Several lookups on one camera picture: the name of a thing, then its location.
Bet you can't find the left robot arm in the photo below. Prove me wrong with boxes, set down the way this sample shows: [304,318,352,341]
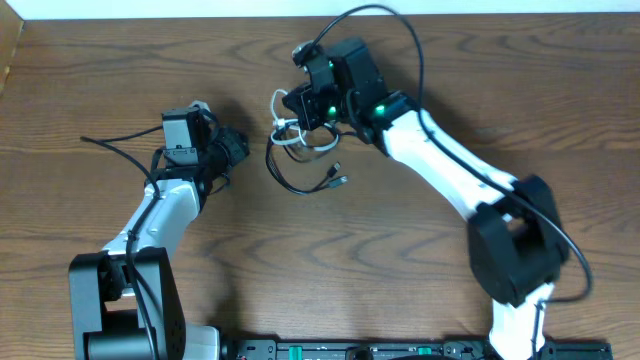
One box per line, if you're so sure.
[68,101,249,360]

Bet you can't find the black USB cable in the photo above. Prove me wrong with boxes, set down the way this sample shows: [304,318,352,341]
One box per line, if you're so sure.
[279,124,346,189]
[264,134,349,196]

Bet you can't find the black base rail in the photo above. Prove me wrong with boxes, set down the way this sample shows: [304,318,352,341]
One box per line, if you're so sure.
[220,338,614,360]

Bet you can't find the white USB cable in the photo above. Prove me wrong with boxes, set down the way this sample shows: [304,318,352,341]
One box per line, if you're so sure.
[269,88,341,153]

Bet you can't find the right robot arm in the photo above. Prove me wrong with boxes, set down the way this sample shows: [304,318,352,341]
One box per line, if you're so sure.
[282,37,569,359]

